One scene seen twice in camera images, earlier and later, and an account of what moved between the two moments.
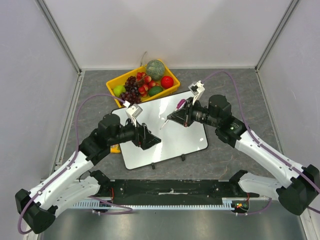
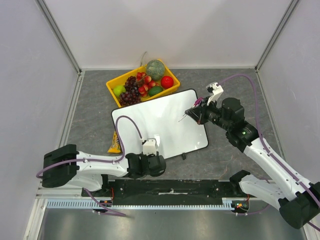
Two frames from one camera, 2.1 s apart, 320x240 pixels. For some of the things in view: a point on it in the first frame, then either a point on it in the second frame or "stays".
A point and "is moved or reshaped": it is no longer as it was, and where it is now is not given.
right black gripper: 187,113 -> 201,114
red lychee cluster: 146,82 stays
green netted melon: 155,68 stays
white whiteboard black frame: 177,140 stays
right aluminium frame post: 290,8 stays
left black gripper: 145,139 -> 142,155
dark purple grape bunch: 131,94 stays
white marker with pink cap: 180,104 is moved or reshaped
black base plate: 169,192 stays
